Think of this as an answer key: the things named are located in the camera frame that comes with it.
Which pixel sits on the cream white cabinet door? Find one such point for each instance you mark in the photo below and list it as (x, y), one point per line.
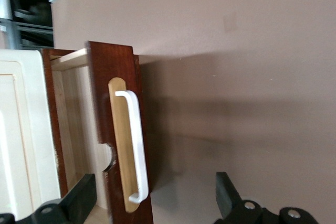
(21, 129)

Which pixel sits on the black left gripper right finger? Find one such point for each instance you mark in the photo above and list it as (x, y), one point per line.
(228, 200)

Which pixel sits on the grey metal shelf rack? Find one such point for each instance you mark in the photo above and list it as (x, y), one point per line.
(31, 27)

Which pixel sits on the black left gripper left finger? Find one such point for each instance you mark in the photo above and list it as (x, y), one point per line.
(76, 197)

